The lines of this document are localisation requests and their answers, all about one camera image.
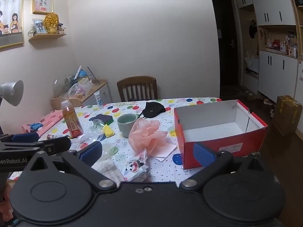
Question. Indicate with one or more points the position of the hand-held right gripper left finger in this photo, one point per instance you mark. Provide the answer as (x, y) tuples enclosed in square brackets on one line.
[(91, 150)]

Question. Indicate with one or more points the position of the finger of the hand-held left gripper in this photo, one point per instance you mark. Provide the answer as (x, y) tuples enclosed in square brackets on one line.
[(58, 144), (24, 137)]

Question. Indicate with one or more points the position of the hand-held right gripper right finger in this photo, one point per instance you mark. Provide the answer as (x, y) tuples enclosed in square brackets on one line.
[(201, 152)]

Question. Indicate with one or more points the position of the red shoe box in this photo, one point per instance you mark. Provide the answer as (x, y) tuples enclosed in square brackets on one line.
[(213, 144)]

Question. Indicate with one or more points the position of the pale paper napkin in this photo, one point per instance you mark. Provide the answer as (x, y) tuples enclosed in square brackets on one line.
[(167, 152)]

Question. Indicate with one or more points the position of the blue cloth item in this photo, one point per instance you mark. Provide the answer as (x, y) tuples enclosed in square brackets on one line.
[(36, 126)]

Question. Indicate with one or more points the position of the clear plastic bag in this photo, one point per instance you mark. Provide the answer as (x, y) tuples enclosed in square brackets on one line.
[(91, 134)]

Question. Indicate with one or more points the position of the pink flat box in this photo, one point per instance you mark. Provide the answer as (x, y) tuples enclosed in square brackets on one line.
[(50, 120)]

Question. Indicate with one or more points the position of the white fluffy cloth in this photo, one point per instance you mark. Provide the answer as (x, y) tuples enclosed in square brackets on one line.
[(109, 170)]

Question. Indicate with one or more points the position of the yellow sponge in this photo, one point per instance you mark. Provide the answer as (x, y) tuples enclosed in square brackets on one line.
[(109, 131)]

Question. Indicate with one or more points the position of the orange drink bottle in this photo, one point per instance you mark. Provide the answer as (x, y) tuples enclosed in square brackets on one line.
[(72, 120)]

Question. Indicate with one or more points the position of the purple and green sponge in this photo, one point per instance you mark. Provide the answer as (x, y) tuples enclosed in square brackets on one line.
[(101, 118)]

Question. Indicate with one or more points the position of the polka dot tablecloth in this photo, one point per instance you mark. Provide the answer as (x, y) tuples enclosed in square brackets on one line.
[(170, 123)]

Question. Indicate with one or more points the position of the pale green cup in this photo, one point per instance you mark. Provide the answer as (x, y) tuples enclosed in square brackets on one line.
[(126, 126)]

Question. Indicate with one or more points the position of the grey desk lamp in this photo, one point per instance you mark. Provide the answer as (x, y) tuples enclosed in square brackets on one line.
[(11, 92)]

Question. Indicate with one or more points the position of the clear drinking glass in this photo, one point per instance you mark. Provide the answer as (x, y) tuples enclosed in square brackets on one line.
[(63, 98)]

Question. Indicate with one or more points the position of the panda print packet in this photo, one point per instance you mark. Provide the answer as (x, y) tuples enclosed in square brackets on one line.
[(135, 169)]

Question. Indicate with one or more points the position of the white tube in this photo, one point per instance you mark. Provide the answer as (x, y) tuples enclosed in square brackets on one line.
[(99, 100)]

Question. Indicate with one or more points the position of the pink bath pouf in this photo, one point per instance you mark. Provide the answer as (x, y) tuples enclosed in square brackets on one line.
[(148, 137)]

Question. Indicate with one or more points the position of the clear bag of snacks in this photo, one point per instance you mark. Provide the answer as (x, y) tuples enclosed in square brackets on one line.
[(79, 89)]

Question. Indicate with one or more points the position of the wooden side cabinet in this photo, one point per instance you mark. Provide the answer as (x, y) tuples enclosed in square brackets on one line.
[(104, 92)]

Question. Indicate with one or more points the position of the black face mask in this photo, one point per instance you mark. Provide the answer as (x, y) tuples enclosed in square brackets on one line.
[(152, 110)]

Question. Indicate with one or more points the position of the wooden chair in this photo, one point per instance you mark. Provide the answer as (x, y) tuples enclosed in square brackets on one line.
[(137, 80)]

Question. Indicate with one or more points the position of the white shoe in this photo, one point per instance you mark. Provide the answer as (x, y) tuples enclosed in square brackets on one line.
[(268, 101)]

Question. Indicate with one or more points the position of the taped cardboard box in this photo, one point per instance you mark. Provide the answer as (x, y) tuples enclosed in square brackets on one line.
[(287, 113)]

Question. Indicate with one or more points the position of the white shopping bag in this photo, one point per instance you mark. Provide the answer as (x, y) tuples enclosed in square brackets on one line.
[(252, 62)]

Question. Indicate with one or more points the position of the white base cabinet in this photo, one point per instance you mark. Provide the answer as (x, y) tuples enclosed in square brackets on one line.
[(277, 75)]

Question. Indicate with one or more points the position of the dark door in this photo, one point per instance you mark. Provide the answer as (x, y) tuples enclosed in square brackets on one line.
[(226, 40)]

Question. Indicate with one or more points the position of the golden flower ornament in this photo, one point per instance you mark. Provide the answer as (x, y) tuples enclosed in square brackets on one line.
[(51, 22)]

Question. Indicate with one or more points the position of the framed family poster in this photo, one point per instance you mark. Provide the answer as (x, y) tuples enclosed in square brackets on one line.
[(11, 19)]

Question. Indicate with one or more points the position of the white cabinet with stickers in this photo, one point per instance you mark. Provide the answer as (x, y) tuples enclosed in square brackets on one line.
[(300, 80)]

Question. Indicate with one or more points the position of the black hanging bag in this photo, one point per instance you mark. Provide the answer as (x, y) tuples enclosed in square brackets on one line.
[(252, 29)]

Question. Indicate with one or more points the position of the row of small bottles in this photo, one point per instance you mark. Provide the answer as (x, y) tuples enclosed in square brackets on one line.
[(281, 46)]

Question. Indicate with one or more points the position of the small gold framed picture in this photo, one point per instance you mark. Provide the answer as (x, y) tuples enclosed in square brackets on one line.
[(42, 3)]

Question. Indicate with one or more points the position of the wooden shelf unit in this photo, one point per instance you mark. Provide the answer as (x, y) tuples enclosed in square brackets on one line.
[(298, 4)]

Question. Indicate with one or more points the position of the wooden wall shelf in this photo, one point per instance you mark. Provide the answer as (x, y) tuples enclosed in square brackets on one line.
[(47, 37)]

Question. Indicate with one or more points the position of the small photo frame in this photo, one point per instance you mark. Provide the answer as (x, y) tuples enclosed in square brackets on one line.
[(39, 26)]

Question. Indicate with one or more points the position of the white wall cabinet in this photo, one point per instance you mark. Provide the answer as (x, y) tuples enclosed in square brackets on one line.
[(267, 2)]

